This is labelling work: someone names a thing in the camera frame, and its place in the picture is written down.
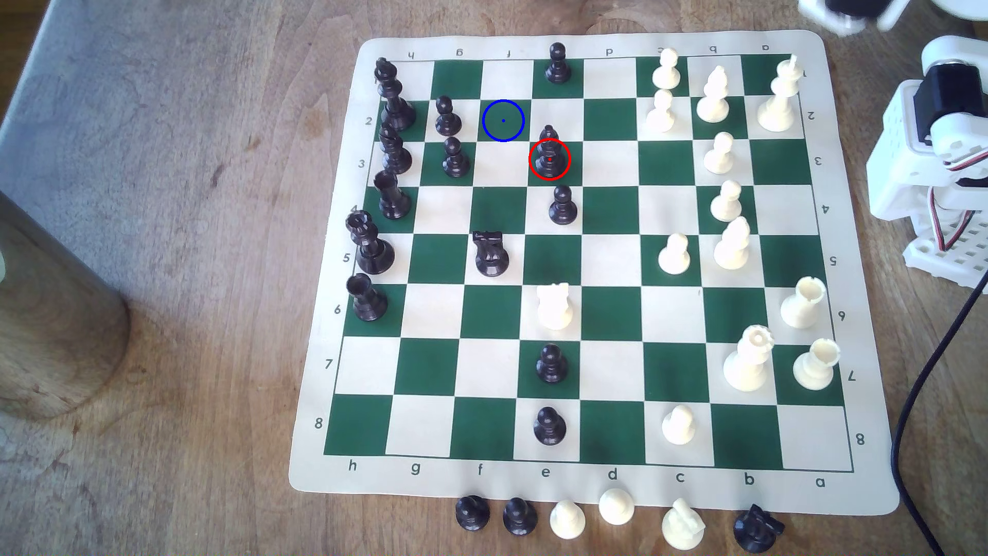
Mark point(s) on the black bishop chess piece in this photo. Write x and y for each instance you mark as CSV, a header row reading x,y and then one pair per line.
x,y
549,158
396,157

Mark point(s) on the white lattice robot base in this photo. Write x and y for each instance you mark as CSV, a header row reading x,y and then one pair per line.
x,y
945,266

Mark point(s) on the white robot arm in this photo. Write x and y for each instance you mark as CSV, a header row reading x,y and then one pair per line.
x,y
895,154

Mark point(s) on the white king chess piece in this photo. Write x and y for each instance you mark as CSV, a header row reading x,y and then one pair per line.
x,y
777,112

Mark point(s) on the white bishop chess piece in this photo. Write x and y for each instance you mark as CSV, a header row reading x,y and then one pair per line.
x,y
713,104
732,249

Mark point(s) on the white pawn chess piece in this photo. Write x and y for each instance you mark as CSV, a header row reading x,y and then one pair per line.
x,y
666,73
725,205
674,259
678,426
617,507
660,116
719,158
567,520

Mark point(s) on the white rook chess piece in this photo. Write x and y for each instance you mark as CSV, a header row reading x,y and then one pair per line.
x,y
815,369
802,306

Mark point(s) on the black pawn chess piece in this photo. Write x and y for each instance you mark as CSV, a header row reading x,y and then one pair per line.
x,y
558,71
549,428
472,513
563,210
552,366
456,162
519,517
448,122

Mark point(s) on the white queen chess piece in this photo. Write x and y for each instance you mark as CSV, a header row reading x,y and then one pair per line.
x,y
747,367

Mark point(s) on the green and white chess mat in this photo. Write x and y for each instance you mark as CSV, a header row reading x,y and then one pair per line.
x,y
610,316

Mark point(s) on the white knight chess piece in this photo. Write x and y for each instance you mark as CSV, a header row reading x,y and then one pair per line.
x,y
554,309
682,527

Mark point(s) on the black knight chess piece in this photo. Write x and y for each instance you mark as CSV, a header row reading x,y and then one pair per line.
x,y
756,529
491,256

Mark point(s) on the black king chess piece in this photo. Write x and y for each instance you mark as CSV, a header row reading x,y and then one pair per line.
x,y
396,108

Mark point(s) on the black rook chess piece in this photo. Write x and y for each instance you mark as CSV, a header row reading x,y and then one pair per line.
x,y
393,201
368,303

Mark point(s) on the black queen chess piece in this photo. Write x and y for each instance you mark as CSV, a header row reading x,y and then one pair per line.
x,y
373,253

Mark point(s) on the round wooden post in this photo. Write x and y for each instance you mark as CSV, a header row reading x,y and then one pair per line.
x,y
54,332

